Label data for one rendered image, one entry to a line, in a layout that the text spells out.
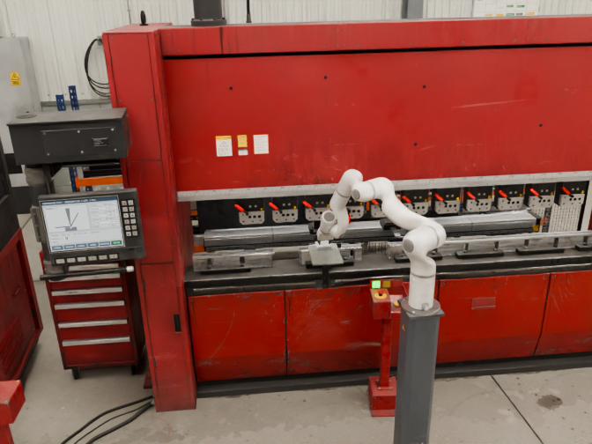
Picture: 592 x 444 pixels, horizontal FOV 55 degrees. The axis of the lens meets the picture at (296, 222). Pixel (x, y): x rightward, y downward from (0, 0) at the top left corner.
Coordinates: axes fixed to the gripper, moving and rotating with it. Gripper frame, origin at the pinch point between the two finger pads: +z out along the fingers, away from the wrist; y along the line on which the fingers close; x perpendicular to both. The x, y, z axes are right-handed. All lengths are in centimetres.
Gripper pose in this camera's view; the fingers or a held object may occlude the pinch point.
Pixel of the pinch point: (324, 240)
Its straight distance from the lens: 345.8
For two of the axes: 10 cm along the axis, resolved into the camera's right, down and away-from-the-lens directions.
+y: -10.0, 0.6, -0.7
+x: 0.9, 8.8, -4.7
